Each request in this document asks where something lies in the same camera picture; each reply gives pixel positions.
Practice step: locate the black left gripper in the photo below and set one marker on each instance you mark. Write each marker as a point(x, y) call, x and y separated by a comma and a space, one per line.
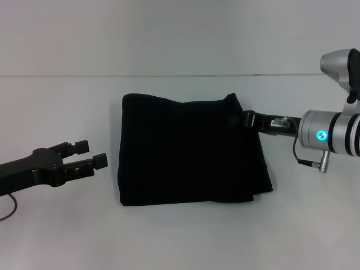
point(31, 171)

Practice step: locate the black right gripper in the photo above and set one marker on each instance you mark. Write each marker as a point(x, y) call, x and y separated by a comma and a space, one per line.
point(274, 125)

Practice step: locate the black shirt with FREE! print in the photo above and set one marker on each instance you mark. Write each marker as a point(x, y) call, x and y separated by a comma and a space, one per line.
point(191, 152)

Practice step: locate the white and silver right arm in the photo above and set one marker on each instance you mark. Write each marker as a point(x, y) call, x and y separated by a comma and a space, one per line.
point(329, 135)

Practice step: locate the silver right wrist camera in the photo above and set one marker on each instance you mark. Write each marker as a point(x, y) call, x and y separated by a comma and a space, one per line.
point(340, 73)

